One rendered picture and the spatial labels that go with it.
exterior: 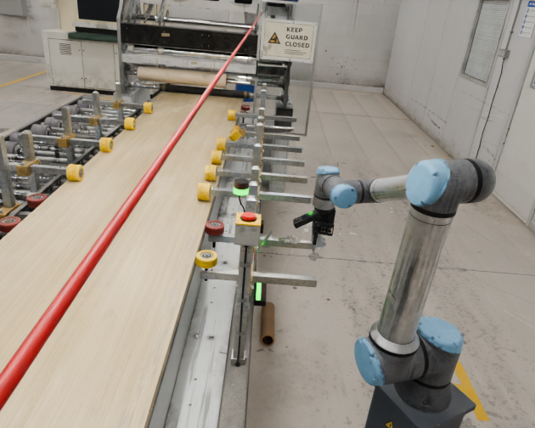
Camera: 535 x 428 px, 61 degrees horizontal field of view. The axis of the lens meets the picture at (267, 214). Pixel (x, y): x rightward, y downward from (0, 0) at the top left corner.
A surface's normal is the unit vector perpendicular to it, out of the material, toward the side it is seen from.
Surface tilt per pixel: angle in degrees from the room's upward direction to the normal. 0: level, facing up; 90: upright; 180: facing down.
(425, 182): 83
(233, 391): 0
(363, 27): 90
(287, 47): 90
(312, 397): 0
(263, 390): 0
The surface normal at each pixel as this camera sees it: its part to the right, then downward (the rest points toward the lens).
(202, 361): 0.08, -0.90
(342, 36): -0.02, 0.44
